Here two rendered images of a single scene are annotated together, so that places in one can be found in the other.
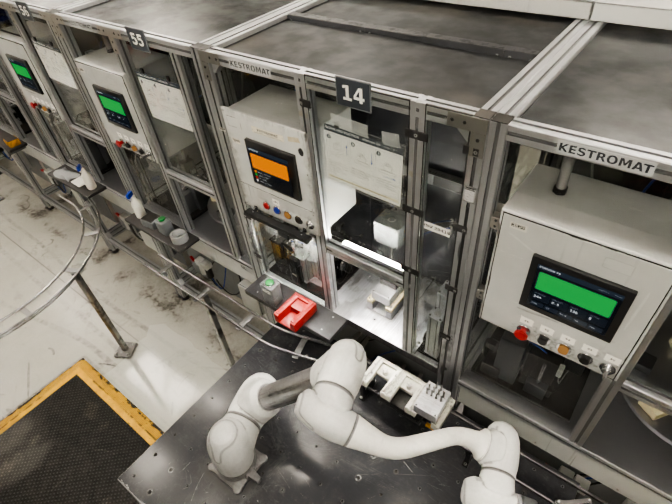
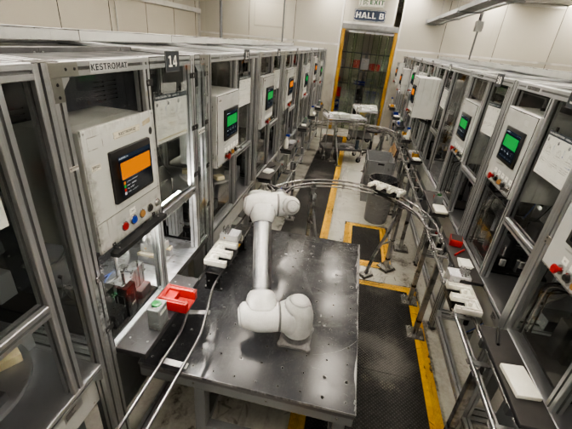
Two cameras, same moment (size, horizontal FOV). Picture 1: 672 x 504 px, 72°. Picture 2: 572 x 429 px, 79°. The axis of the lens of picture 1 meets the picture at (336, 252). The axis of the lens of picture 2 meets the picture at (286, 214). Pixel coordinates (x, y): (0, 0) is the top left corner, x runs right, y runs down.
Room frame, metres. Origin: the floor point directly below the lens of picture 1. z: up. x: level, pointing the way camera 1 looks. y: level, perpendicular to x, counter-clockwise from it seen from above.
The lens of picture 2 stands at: (1.67, 1.61, 2.14)
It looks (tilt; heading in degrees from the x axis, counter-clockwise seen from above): 27 degrees down; 238
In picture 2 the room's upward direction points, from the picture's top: 5 degrees clockwise
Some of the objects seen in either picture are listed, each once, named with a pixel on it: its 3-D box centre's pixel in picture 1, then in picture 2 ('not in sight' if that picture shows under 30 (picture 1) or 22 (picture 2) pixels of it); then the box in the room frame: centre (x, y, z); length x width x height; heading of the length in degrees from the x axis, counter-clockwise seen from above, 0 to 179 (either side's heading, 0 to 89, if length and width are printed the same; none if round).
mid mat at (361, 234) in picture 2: not in sight; (365, 243); (-1.13, -0.93, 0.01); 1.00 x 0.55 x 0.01; 48
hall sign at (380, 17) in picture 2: not in sight; (369, 15); (-4.82, -5.72, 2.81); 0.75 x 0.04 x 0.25; 138
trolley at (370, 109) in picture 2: not in sight; (363, 125); (-4.12, -4.54, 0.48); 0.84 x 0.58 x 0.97; 56
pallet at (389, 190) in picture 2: not in sight; (386, 191); (-0.95, -0.66, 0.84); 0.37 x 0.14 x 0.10; 106
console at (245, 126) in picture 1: (290, 159); (102, 174); (1.62, 0.14, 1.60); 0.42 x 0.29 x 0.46; 48
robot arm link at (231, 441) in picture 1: (230, 443); (296, 314); (0.83, 0.49, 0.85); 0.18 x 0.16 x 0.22; 156
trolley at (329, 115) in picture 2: not in sight; (342, 135); (-2.97, -3.85, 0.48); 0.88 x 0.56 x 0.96; 156
